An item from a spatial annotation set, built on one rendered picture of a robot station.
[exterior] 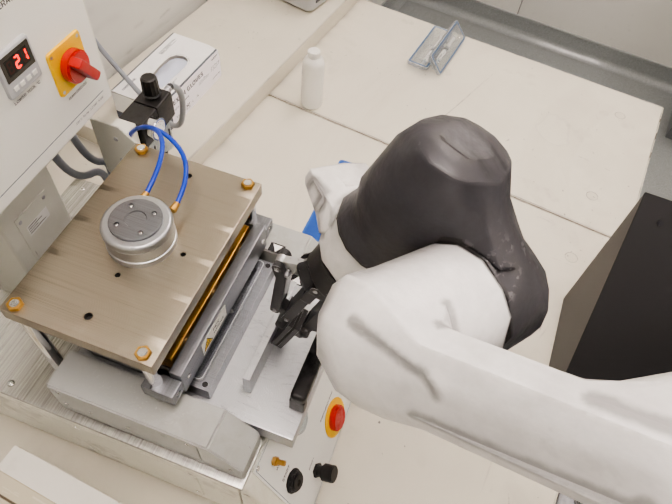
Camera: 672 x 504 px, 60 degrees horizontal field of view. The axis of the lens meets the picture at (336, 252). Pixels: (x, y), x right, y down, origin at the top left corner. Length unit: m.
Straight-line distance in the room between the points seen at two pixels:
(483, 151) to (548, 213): 0.90
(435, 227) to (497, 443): 0.16
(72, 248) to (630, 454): 0.59
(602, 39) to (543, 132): 1.73
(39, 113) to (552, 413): 0.59
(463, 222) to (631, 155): 1.14
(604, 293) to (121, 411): 0.70
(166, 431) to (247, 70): 0.94
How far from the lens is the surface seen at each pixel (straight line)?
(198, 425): 0.70
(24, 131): 0.70
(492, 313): 0.40
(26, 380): 0.86
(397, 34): 1.67
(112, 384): 0.74
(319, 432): 0.89
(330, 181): 0.53
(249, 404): 0.74
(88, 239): 0.72
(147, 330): 0.64
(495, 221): 0.41
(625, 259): 0.97
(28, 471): 0.91
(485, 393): 0.32
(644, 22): 3.13
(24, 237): 0.80
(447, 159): 0.39
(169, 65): 1.34
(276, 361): 0.76
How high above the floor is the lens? 1.66
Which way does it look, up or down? 54 degrees down
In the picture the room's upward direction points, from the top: 7 degrees clockwise
